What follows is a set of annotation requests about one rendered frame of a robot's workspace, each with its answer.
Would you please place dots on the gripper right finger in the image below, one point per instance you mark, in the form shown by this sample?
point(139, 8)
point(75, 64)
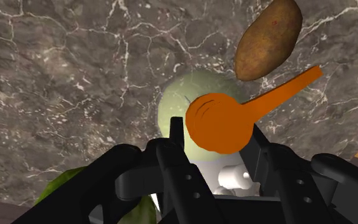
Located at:
point(293, 173)

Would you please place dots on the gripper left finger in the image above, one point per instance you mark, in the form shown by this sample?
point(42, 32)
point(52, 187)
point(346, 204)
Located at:
point(178, 180)

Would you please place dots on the white knobbed object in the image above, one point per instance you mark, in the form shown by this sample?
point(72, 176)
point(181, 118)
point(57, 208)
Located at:
point(234, 176)

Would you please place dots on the orange measuring spoon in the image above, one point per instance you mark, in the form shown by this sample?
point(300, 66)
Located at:
point(219, 124)

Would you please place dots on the pale green round fruit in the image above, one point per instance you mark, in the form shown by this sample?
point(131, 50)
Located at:
point(175, 96)

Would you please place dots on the green leafy lettuce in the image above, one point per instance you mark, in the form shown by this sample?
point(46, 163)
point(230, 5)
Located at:
point(57, 183)

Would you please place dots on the brown potato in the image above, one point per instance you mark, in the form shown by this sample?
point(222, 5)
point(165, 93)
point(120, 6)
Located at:
point(265, 40)

